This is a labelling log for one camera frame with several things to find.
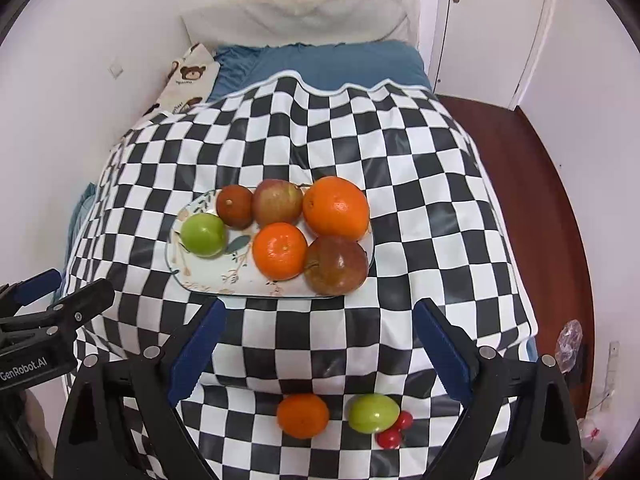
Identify red yellow apple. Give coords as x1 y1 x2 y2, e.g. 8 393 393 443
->
251 179 304 227

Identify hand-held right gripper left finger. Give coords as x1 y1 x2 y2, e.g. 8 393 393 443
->
54 297 228 480

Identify crumpled clear plastic bag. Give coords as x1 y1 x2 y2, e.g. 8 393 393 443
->
556 320 584 373

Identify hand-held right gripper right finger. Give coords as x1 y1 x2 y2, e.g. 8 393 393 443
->
414 297 586 480

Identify bear print pillow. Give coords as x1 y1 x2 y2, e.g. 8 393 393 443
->
122 42 221 136

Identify blue pillow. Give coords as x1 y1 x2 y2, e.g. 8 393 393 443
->
207 41 432 103

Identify small orange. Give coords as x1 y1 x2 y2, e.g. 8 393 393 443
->
276 393 331 440
252 222 308 281

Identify dark brownish orange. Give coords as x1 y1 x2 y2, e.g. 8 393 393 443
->
216 184 254 228

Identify dark red apple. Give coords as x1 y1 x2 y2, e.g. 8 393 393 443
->
303 235 370 296

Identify large orange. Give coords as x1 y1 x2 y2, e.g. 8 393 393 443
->
302 176 371 242

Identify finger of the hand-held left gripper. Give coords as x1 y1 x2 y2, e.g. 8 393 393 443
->
0 268 62 311
0 278 116 348

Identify black white checkered tablecloth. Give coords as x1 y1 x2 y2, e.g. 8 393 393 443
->
65 72 538 480

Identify white door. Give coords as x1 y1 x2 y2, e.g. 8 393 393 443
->
432 0 561 111

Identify oval floral plate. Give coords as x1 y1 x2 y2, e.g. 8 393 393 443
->
166 182 376 300

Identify blue fleece blanket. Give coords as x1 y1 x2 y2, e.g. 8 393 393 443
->
67 182 101 261

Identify green apple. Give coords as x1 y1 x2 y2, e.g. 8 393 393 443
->
180 212 228 259
348 394 401 435

